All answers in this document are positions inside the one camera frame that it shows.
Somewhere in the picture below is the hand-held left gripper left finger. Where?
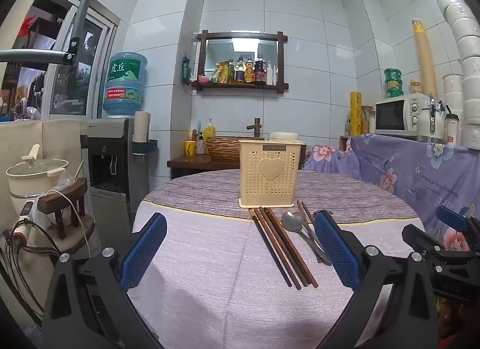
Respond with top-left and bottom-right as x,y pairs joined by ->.
41,212 -> 168,349

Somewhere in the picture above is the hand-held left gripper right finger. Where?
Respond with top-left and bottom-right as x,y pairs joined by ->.
313,210 -> 439,349

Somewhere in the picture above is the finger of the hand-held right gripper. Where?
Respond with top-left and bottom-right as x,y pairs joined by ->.
402,224 -> 470,260
436,206 -> 470,233

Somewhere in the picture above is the brown wooden chopstick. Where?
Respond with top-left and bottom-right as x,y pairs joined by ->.
257,207 -> 302,290
262,207 -> 311,287
250,214 -> 292,288
267,207 -> 319,287
296,200 -> 324,263

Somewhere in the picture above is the metal spoon brown handle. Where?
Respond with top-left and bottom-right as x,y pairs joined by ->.
301,202 -> 317,231

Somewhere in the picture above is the beige plastic utensil holder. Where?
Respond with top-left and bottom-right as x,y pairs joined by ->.
238,139 -> 302,209

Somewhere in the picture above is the purple floral cloth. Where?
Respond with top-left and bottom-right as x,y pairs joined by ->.
303,133 -> 480,252

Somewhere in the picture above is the purple grey tablecloth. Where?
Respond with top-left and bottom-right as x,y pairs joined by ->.
132,169 -> 426,349

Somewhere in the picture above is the beige round cushion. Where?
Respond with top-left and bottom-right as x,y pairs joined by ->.
19,217 -> 97,260

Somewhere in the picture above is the grey water dispenser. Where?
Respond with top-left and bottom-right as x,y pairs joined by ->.
87,117 -> 151,233

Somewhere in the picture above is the white tumbler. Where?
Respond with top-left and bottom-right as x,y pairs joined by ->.
445,103 -> 460,145

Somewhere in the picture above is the small dark wooden stool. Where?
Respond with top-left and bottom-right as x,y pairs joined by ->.
37,178 -> 89,239

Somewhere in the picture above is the dark wooden counter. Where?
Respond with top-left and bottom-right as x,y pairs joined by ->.
167,154 -> 241,180

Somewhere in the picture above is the dark teal cup holder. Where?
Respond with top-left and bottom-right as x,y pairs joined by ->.
131,140 -> 158,155

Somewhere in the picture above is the white microwave oven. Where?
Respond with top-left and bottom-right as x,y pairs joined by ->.
374,94 -> 432,136

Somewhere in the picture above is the stack of white paper cups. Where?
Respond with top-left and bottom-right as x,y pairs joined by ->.
134,111 -> 151,143

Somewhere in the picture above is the brown white rice cooker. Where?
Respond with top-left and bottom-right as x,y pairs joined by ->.
267,131 -> 309,170

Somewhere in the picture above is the glass jar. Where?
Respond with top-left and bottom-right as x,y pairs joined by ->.
362,106 -> 374,134

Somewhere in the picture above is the woven pattern wash basin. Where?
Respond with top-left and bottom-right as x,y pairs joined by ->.
205,136 -> 241,158

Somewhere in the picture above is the yellow wrap roll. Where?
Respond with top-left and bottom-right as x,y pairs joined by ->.
350,91 -> 363,136

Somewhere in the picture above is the stack of white disposable bowls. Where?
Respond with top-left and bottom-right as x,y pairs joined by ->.
437,0 -> 480,147

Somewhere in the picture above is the bronze faucet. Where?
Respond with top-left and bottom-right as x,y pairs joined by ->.
246,117 -> 263,137

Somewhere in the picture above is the tall stack of tan cups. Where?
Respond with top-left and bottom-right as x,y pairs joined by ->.
412,18 -> 437,96

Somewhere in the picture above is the blue water jug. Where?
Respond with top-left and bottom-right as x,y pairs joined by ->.
103,51 -> 148,118

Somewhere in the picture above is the glass window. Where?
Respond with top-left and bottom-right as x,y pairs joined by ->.
0,0 -> 118,122

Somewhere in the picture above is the wooden framed mirror shelf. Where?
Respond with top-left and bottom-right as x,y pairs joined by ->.
192,30 -> 289,92

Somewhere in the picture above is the dark sauce bottle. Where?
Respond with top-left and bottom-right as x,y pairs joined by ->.
254,56 -> 266,85

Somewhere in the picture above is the white cable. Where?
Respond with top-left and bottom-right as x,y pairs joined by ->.
11,189 -> 92,260

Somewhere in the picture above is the black cable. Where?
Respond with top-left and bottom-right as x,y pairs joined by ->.
2,219 -> 62,320

